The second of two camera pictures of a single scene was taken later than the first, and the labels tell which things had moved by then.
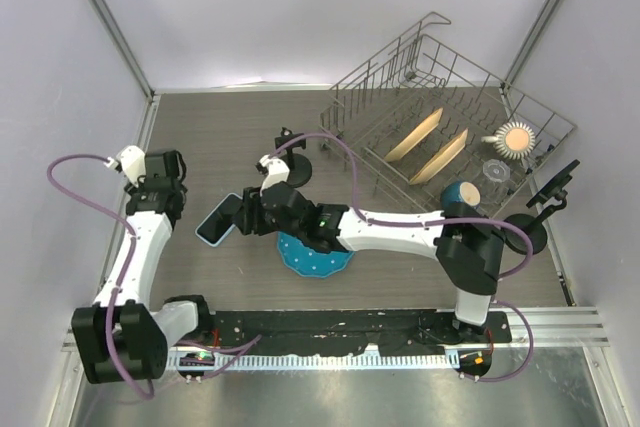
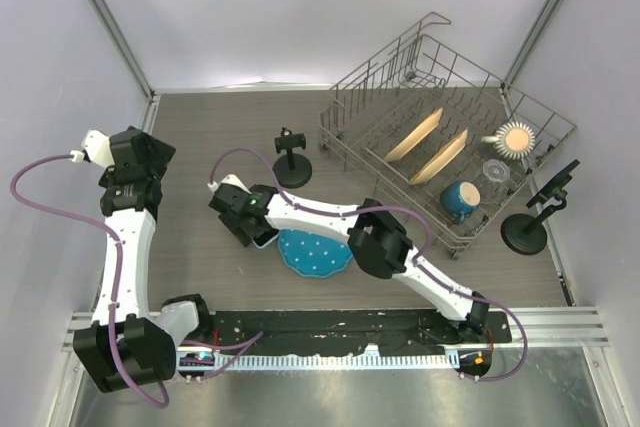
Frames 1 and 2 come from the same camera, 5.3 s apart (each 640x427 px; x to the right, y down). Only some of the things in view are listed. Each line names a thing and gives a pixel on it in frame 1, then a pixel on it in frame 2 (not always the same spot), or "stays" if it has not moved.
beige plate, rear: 408,145 stays
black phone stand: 300,168 stays
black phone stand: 535,225 stays
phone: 219,224 → 265,238
